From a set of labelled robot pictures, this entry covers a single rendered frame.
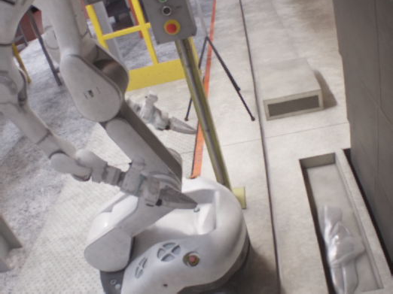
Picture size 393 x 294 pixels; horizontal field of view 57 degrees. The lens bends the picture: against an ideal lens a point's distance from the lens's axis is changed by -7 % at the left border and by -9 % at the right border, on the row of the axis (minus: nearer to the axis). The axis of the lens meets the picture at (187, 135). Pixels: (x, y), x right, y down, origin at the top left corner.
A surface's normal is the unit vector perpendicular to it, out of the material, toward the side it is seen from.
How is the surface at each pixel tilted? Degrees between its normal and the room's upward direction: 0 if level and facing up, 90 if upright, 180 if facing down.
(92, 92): 88
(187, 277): 90
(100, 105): 90
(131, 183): 67
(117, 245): 90
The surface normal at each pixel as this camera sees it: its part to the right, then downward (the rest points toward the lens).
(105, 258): 0.00, 0.51
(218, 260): 0.39, -0.29
